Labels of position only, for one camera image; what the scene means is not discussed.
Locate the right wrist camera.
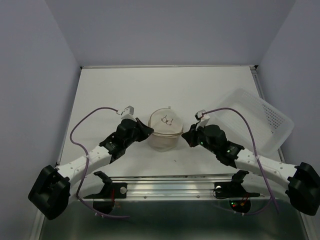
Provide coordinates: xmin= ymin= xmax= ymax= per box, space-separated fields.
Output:
xmin=195 ymin=109 xmax=210 ymax=130

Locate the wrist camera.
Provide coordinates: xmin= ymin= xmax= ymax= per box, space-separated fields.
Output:
xmin=195 ymin=109 xmax=210 ymax=130
xmin=116 ymin=105 xmax=136 ymax=121

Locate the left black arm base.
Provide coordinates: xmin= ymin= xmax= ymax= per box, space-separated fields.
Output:
xmin=79 ymin=170 xmax=129 ymax=220

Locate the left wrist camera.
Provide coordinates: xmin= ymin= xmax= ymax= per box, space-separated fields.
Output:
xmin=116 ymin=105 xmax=136 ymax=121

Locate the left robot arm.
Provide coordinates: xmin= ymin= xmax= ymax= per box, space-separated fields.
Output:
xmin=28 ymin=118 xmax=154 ymax=220

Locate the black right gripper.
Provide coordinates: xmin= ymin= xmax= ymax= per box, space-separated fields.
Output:
xmin=182 ymin=121 xmax=219 ymax=154

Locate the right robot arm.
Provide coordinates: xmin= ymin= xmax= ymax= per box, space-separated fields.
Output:
xmin=181 ymin=124 xmax=320 ymax=216

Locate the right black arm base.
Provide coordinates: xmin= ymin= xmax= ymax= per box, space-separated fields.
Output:
xmin=212 ymin=170 xmax=260 ymax=215

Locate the white mesh laundry bag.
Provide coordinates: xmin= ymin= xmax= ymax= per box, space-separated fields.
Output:
xmin=148 ymin=106 xmax=184 ymax=152

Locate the white perforated plastic basket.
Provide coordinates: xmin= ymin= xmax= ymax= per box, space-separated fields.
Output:
xmin=213 ymin=87 xmax=295 ymax=157

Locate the aluminium mounting rail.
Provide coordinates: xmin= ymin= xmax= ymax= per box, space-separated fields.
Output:
xmin=69 ymin=174 xmax=283 ymax=201

